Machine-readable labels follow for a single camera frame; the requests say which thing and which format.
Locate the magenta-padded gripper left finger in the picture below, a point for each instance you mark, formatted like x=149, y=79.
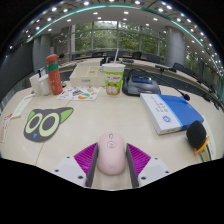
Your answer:
x=71, y=168

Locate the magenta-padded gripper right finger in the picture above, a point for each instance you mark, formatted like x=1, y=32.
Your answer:
x=150, y=168

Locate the pink computer mouse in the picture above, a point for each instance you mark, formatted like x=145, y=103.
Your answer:
x=111, y=153

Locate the cat-face mouse pad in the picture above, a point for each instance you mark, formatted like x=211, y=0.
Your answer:
x=45, y=125

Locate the black handheld microphone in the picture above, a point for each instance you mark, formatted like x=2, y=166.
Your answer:
x=196, y=133

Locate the blue and white book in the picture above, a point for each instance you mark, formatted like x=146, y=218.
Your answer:
x=173, y=111

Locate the colourful sticker sheet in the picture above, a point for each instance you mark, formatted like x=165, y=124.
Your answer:
x=80, y=94

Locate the white sheet with red heading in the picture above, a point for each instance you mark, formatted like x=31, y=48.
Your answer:
x=21, y=106

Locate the black conference microphone unit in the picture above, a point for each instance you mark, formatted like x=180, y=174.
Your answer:
x=140, y=87
x=61, y=55

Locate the white lidded mug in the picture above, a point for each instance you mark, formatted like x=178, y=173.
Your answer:
x=46, y=86

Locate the stack of white paper cups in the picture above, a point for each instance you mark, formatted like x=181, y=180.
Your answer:
x=34, y=86

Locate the red bottle with green band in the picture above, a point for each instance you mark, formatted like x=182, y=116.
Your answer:
x=55, y=78

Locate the cream cardboard organizer box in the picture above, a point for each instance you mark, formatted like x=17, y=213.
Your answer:
x=86, y=76

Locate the white paper cup with straw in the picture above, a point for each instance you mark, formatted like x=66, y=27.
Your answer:
x=113, y=81

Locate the long curved conference desk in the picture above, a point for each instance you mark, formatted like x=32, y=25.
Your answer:
x=150, y=65

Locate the dark office chairs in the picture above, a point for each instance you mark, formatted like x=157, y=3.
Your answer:
x=153, y=58

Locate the ceiling lights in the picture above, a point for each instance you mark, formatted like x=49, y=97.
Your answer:
x=96, y=13

